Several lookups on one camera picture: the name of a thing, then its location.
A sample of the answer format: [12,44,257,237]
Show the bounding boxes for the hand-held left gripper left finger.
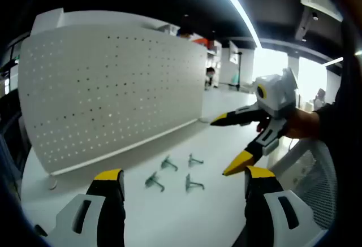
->
[47,168,127,247]

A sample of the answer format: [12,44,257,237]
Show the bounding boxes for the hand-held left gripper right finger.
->
[244,164,330,247]

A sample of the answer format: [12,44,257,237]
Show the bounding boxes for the green hook assembly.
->
[160,155,179,172]
[188,153,204,168]
[184,173,205,193]
[144,171,165,193]

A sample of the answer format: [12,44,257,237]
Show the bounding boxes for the white perforated mounting plate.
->
[17,24,209,177]

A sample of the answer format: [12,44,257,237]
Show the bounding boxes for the person's right hand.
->
[282,107,322,140]

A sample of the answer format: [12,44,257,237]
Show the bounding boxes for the dark pole with green base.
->
[227,51,244,92]

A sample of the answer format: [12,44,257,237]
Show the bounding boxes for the long ceiling light strip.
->
[208,0,262,49]

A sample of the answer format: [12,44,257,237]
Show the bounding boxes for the white partition cabinet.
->
[30,7,182,37]

